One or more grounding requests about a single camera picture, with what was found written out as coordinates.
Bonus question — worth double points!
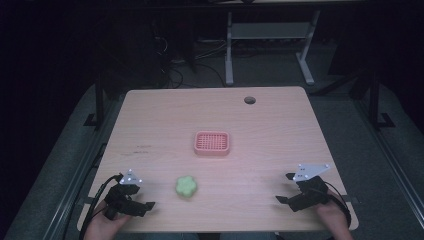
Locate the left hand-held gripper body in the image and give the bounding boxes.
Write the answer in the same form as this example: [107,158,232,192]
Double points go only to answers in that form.
[104,168,146,221]

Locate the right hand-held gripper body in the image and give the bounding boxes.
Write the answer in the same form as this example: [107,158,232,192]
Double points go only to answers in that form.
[287,162,332,213]

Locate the green flower-shaped soap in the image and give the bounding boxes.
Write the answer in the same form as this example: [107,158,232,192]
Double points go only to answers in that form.
[175,175,199,199]

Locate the pink slotted soap dish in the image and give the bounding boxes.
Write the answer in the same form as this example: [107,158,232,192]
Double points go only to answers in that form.
[193,130,231,157]

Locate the person's left hand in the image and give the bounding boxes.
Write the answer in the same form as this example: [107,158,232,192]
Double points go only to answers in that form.
[82,199,134,240]

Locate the person's right hand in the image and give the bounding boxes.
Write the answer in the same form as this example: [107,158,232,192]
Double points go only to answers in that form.
[314,190,355,240]

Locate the black metal stand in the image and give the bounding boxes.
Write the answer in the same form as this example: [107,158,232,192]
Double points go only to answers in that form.
[82,73,106,129]
[366,70,397,131]

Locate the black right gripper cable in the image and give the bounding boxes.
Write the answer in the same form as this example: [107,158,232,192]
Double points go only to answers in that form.
[322,180,353,229]

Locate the black floor cables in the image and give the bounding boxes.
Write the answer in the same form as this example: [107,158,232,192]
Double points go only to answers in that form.
[151,31,229,89]

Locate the white metal desk frame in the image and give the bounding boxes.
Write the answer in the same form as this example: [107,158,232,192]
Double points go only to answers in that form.
[224,9,322,87]

